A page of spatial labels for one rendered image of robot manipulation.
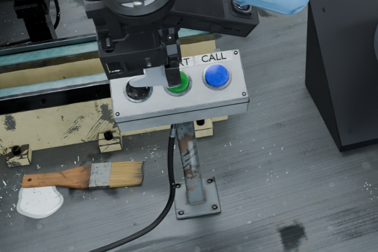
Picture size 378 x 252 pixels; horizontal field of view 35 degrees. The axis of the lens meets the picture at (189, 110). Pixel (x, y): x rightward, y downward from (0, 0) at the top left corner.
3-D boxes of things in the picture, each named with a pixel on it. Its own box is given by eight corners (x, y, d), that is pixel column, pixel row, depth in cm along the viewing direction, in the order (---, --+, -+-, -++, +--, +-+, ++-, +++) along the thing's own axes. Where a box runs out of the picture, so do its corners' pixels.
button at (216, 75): (207, 92, 76) (206, 86, 75) (203, 71, 77) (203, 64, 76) (230, 89, 76) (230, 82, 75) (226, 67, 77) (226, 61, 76)
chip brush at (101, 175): (20, 195, 100) (18, 192, 100) (26, 171, 104) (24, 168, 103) (143, 185, 99) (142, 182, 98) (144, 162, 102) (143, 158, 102)
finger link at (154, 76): (133, 86, 75) (121, 51, 66) (180, 79, 75) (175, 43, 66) (135, 109, 74) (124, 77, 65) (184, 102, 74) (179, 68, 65)
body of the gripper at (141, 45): (102, 24, 68) (79, -42, 57) (179, 12, 68) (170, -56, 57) (109, 85, 65) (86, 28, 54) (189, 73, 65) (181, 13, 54)
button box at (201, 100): (118, 134, 79) (112, 118, 74) (113, 85, 82) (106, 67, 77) (248, 113, 79) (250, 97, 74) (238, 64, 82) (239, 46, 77)
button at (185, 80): (167, 98, 76) (166, 93, 75) (164, 77, 77) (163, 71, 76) (191, 95, 76) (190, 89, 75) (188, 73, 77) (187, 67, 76)
